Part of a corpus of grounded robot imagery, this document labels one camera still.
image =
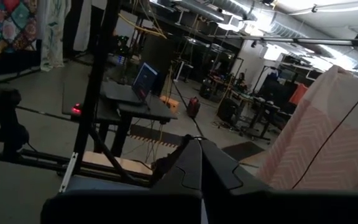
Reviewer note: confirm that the open black laptop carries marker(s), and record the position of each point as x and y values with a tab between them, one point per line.
145	81

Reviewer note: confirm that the person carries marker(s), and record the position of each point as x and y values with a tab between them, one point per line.
241	82

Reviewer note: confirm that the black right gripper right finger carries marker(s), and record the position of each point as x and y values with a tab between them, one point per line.
221	174

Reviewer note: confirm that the long workbench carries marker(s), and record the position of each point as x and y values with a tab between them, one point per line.
253	102

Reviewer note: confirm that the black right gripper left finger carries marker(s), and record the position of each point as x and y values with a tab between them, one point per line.
188	171

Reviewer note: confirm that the black lit computer mouse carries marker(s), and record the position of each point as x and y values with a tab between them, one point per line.
76	109

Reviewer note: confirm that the colourful patchwork cloth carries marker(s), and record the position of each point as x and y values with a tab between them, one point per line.
14	28

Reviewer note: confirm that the pink chevron cloth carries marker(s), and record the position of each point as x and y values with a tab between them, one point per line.
331	140

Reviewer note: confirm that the black laptop desk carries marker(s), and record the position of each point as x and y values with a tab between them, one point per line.
154	112

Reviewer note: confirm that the black partition panel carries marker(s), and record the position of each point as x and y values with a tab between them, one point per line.
157	62

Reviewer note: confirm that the silver ventilation duct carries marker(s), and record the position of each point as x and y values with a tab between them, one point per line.
284	29

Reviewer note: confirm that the orange box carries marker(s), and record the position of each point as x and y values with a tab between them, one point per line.
170	104

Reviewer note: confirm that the orange striped cloth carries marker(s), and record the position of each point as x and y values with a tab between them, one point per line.
297	93

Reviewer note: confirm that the black cloth panel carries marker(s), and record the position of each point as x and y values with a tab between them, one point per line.
73	28

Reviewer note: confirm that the black mat hazard-striped edge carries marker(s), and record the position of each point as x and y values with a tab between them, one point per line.
157	136
242	151

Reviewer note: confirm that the red black canister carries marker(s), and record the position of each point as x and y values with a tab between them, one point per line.
194	107

